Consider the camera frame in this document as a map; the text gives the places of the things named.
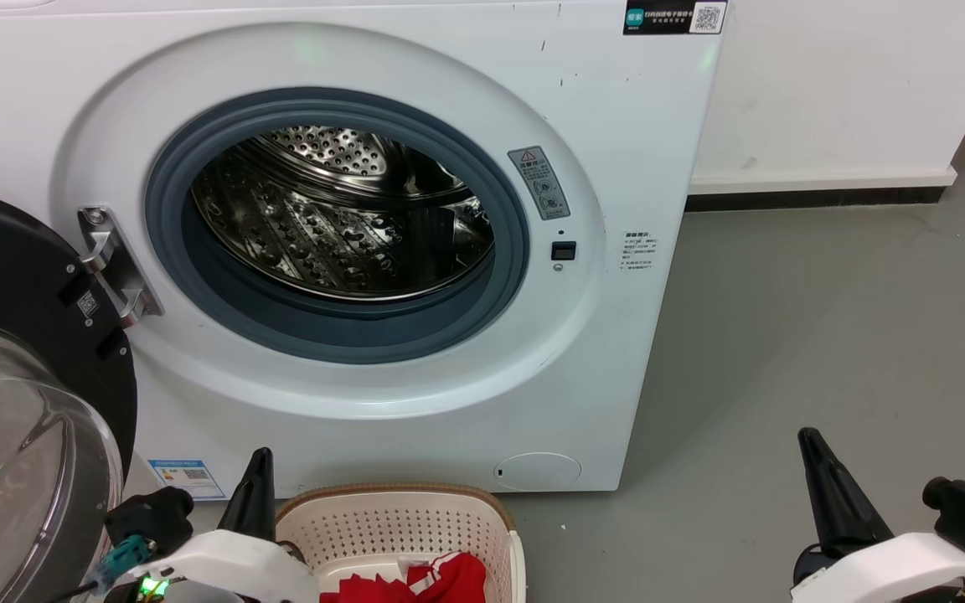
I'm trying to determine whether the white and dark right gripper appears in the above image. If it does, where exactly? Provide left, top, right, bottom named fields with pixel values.
left=790, top=427, right=965, bottom=603

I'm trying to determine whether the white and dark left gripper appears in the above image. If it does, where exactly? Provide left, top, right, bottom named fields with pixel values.
left=126, top=448, right=321, bottom=603

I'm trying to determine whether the red and white garment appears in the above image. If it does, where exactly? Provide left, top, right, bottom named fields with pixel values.
left=318, top=550, right=488, bottom=603

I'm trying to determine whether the cream perforated laundry basket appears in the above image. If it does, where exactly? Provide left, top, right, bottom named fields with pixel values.
left=274, top=483, right=528, bottom=603

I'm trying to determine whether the stainless steel washing machine drum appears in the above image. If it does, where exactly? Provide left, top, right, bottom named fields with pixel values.
left=190, top=126, right=496, bottom=302

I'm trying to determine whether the black glass washer door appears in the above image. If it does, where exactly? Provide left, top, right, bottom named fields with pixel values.
left=0, top=185, right=139, bottom=603

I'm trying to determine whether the blue energy label sticker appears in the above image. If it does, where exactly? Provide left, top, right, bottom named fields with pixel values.
left=147, top=458, right=226, bottom=501

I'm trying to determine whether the steel door hinge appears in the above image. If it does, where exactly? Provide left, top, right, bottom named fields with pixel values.
left=75, top=206, right=166, bottom=330

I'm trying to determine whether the white front-load washing machine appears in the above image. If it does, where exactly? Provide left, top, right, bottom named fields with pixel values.
left=0, top=0, right=729, bottom=502

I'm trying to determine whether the round drain filter cover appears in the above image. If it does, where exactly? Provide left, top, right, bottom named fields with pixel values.
left=493, top=452, right=583, bottom=492

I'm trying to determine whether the black baseboard strip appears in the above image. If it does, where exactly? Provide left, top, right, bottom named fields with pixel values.
left=684, top=185, right=949, bottom=213

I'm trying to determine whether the white printed text sticker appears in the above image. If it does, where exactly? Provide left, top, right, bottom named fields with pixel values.
left=619, top=230, right=662, bottom=274

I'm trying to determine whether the grey rubber door gasket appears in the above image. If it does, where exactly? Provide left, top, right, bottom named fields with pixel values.
left=144, top=87, right=531, bottom=365

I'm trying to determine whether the grey warning sticker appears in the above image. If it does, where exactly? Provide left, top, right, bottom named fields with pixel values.
left=507, top=146, right=572, bottom=222

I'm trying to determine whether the black QR code sticker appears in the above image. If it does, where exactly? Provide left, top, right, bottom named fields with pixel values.
left=622, top=0, right=729, bottom=37

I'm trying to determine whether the teal left camera cable plug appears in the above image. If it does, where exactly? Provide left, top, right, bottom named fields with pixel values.
left=95, top=534, right=155, bottom=589

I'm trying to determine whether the white wall ledge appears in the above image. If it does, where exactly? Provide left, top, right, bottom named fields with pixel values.
left=689, top=165, right=959, bottom=196

